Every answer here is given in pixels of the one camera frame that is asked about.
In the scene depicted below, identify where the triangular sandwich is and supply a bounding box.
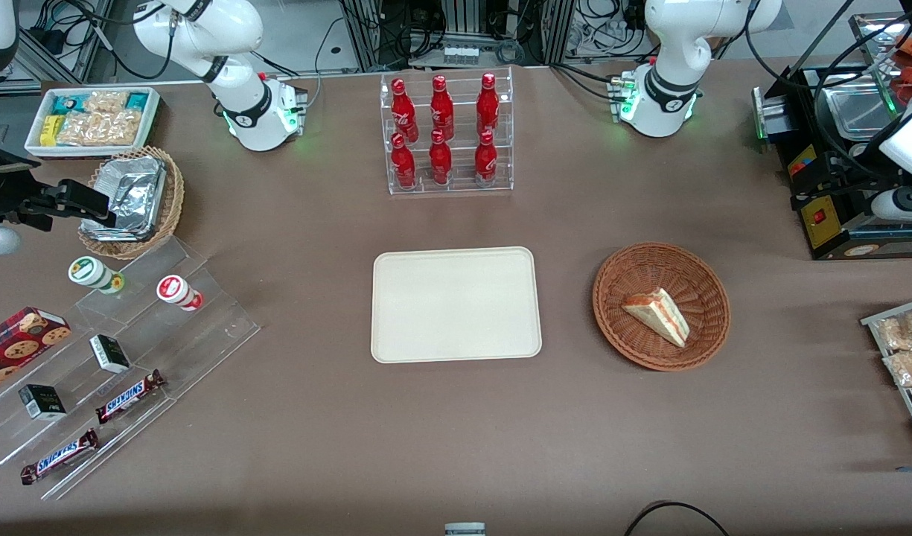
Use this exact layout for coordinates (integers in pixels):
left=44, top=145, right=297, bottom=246
left=622, top=287, right=692, bottom=349

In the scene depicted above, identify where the red lidded yogurt cup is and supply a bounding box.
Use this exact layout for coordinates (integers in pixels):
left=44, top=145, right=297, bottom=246
left=156, top=274, right=205, bottom=312

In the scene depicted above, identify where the small clear cracker bag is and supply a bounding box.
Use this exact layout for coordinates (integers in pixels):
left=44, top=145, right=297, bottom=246
left=83, top=90, right=130, bottom=115

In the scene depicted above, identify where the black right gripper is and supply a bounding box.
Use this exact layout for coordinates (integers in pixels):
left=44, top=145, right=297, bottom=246
left=0, top=140, right=119, bottom=232

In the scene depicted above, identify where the clear acrylic bottle rack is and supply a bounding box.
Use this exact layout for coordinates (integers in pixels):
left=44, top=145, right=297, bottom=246
left=380, top=66, right=514, bottom=196

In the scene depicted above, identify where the green lidded yogurt cup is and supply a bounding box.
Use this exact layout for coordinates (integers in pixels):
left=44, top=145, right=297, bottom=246
left=68, top=255, right=127, bottom=295

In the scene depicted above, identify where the cream rectangular serving tray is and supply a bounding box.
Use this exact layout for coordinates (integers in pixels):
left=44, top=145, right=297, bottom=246
left=371, top=246, right=543, bottom=364

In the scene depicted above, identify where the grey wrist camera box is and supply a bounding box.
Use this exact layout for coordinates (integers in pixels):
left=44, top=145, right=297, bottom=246
left=0, top=222, right=22, bottom=278

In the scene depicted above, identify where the small black carton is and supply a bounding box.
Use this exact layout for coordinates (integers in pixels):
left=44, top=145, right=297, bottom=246
left=89, top=334, right=133, bottom=374
left=17, top=383, right=68, bottom=421

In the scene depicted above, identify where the clear nut snack bag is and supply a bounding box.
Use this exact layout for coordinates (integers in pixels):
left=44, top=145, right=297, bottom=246
left=874, top=308, right=912, bottom=351
left=882, top=349, right=912, bottom=389

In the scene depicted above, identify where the black floor cable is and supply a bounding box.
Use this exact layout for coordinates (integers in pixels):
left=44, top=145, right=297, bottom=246
left=622, top=500, right=733, bottom=536

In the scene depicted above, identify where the steel warmer pan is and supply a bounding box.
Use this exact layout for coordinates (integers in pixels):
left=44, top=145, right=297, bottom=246
left=825, top=73, right=905, bottom=142

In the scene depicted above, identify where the brown snickers bar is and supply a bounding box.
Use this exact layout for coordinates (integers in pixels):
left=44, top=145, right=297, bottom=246
left=19, top=428, right=101, bottom=486
left=95, top=369, right=166, bottom=425

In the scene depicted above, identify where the round brown wicker basket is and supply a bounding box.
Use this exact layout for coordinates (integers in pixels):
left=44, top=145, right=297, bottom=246
left=593, top=242, right=731, bottom=371

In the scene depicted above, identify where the red cola bottle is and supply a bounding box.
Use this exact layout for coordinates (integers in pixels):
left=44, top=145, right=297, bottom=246
left=391, top=77, right=419, bottom=144
left=390, top=133, right=418, bottom=190
left=476, top=72, right=500, bottom=139
left=474, top=130, right=499, bottom=186
left=429, top=130, right=453, bottom=186
left=430, top=74, right=455, bottom=141

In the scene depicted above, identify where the tan wicker basket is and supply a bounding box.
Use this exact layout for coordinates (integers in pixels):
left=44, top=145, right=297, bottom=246
left=77, top=145, right=185, bottom=261

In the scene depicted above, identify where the black food warmer appliance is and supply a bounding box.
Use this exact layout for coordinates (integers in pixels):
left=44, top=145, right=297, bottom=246
left=751, top=11, right=912, bottom=262

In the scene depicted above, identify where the white rectangular snack bin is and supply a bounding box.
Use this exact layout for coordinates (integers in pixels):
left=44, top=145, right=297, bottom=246
left=24, top=86, right=162, bottom=159

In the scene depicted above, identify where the clear acrylic step stand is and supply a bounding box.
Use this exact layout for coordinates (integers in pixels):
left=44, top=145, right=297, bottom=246
left=0, top=237, right=262, bottom=502

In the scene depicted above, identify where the large clear cracker bag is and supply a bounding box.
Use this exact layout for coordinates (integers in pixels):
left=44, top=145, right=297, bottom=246
left=57, top=110, right=143, bottom=147

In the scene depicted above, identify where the red cookie box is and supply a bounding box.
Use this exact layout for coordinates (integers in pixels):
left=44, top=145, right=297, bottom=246
left=0, top=306, right=74, bottom=396

